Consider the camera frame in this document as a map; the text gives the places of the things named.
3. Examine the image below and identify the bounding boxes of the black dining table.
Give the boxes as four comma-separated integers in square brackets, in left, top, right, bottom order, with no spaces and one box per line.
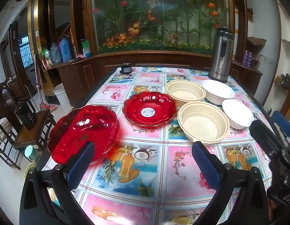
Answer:
[36,64,290,225]

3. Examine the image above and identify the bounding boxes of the small red scalloped plate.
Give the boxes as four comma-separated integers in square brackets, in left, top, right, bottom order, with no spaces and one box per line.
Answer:
[122,91,178,128]

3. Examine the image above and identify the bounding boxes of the glass tank with artificial flowers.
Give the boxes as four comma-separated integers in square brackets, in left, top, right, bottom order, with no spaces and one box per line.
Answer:
[91,0,232,55]

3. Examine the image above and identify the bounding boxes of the bottle with mint lid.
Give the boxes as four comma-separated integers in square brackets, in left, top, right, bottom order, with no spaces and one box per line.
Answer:
[25,145,40,164]

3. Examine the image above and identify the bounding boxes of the blue thermos flask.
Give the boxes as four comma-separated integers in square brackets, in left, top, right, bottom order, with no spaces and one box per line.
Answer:
[61,39,73,63]

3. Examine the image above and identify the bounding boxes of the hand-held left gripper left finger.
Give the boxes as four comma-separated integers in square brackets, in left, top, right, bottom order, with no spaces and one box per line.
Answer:
[19,141,97,225]

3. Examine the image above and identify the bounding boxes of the black kettle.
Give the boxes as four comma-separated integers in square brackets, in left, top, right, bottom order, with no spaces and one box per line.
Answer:
[15,106,38,131]

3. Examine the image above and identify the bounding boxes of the wooden chair with striped cushion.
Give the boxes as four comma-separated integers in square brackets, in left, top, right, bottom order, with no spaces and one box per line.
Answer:
[0,78,40,170]

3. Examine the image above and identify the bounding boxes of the large red scalloped plate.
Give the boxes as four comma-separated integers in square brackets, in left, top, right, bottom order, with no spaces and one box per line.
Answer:
[48,105,121,165]

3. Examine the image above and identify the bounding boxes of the white jar with green top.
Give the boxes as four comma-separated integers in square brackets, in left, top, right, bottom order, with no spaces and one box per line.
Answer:
[24,162,37,181]

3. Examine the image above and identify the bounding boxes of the brown wooden cabinet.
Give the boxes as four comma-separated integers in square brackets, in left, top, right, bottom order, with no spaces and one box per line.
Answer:
[43,49,264,108]

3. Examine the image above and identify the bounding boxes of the grey blue kettle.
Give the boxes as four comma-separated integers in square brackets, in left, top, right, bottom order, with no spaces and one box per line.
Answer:
[50,43,63,64]

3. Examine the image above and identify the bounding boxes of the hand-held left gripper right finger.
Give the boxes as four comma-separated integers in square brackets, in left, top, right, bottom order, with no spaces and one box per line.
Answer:
[191,141,270,225]

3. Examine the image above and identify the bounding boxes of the barred window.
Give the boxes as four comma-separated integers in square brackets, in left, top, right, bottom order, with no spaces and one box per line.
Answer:
[18,35,34,69]

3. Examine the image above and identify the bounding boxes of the small black device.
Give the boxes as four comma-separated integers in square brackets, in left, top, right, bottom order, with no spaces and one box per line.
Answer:
[119,62,133,74]

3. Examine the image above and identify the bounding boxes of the stainless steel thermos jug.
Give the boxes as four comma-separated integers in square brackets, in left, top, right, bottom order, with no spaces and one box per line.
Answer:
[208,27,235,84]

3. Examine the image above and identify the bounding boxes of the white foam bowl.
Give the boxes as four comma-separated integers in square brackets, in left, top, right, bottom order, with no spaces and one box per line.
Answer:
[221,99,255,130]
[200,79,236,105]

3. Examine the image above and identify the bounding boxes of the white plastic bucket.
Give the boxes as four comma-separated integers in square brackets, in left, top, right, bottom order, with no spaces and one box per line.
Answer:
[53,83,71,108]

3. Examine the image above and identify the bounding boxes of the beige plastic bowl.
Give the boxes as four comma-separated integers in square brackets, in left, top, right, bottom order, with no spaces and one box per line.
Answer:
[177,101,230,144]
[165,80,206,106]

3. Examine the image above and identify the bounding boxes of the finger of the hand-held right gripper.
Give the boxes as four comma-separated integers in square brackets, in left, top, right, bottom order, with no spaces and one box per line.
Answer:
[250,119,290,160]
[272,111,290,151]

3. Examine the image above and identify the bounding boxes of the green plastic bottle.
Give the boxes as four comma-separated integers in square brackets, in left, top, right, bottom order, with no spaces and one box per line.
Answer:
[81,39,91,58]

